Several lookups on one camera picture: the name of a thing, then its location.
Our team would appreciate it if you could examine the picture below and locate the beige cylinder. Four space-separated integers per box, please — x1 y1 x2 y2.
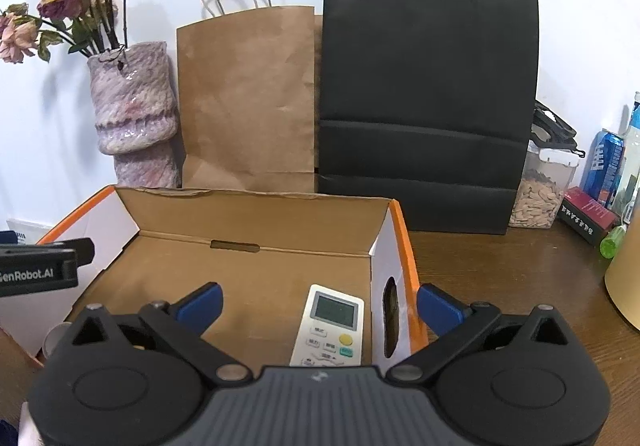
604 199 640 333

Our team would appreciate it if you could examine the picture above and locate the white remote control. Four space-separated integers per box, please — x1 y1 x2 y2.
289 283 365 368

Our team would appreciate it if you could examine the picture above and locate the blue drink can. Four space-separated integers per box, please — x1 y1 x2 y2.
580 129 626 209

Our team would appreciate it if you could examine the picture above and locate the black clip lid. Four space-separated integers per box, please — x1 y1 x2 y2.
530 100 586 158

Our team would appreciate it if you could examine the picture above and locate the white round lid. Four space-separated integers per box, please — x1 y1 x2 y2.
42 323 72 358

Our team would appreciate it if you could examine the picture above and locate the brown paper bag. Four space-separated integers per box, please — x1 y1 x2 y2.
176 0 323 194

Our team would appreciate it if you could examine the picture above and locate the blue-labelled plastic bottle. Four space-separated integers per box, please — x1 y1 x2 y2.
617 91 640 223

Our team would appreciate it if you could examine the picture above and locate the black paper bag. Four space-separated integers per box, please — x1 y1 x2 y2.
316 0 540 234

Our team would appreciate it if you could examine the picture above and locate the pink mottled ceramic vase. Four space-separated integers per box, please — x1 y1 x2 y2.
87 41 182 189

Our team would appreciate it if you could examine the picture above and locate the clear plastic seed container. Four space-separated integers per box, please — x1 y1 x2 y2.
509 139 581 229

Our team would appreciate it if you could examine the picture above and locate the dark red small box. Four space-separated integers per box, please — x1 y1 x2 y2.
557 186 621 247

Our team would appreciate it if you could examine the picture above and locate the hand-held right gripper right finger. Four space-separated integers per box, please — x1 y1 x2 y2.
387 283 572 384

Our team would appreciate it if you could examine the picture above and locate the white printed card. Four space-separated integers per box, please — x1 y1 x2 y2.
7 217 56 245

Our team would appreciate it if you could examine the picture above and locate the orange-edged cardboard box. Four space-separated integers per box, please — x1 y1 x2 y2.
0 183 430 371

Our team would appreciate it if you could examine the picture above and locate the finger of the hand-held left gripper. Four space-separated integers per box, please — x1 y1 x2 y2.
37 237 96 268

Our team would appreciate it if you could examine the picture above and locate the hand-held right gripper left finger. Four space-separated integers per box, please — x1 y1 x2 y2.
65 282 253 386

